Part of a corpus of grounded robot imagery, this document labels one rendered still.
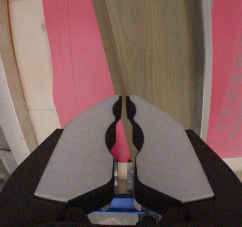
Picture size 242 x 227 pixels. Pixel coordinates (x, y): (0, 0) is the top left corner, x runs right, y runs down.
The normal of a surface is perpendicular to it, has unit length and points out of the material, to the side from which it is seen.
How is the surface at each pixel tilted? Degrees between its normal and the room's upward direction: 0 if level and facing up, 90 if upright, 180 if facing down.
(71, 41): 0
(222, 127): 0
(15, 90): 90
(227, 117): 0
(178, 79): 25
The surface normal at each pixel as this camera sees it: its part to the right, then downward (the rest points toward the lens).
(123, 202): -0.01, 0.52
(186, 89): 0.41, 0.45
